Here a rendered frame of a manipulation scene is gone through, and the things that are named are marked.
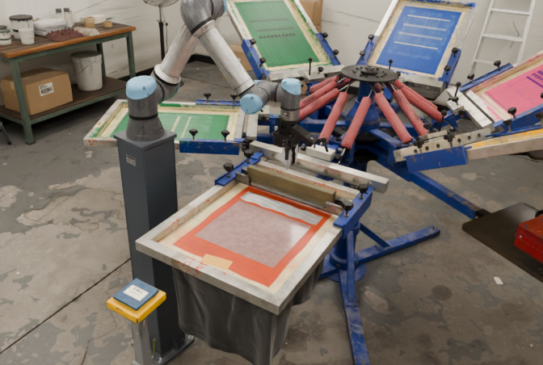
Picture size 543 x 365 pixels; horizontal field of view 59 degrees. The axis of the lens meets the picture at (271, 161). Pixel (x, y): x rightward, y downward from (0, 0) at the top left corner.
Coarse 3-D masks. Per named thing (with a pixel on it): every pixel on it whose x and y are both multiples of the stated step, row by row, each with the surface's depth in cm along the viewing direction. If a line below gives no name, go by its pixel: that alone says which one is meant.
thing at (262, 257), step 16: (304, 208) 199; (272, 224) 187; (288, 224) 188; (304, 224) 188; (320, 224) 189; (256, 240) 178; (272, 240) 179; (288, 240) 179; (304, 240) 179; (240, 256) 169; (256, 256) 170; (272, 256) 170; (288, 256) 171; (240, 272) 162; (256, 272) 162; (272, 272) 163
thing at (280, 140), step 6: (276, 120) 190; (282, 120) 187; (282, 126) 190; (288, 126) 188; (276, 132) 192; (282, 132) 191; (288, 132) 189; (276, 138) 192; (282, 138) 190; (288, 138) 188; (294, 138) 190; (276, 144) 192; (282, 144) 191; (294, 144) 192
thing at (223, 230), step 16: (240, 192) 208; (256, 192) 209; (224, 208) 196; (240, 208) 197; (256, 208) 197; (208, 224) 186; (224, 224) 186; (240, 224) 187; (256, 224) 187; (192, 240) 177; (208, 240) 177; (224, 240) 177; (240, 240) 178; (224, 256) 169
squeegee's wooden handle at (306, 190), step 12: (252, 168) 206; (252, 180) 209; (264, 180) 205; (276, 180) 202; (288, 180) 199; (300, 180) 198; (288, 192) 201; (300, 192) 198; (312, 192) 195; (324, 192) 192; (324, 204) 194
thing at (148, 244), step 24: (264, 168) 224; (216, 192) 201; (336, 192) 209; (144, 240) 170; (336, 240) 179; (168, 264) 164; (192, 264) 159; (312, 264) 162; (240, 288) 150; (288, 288) 151
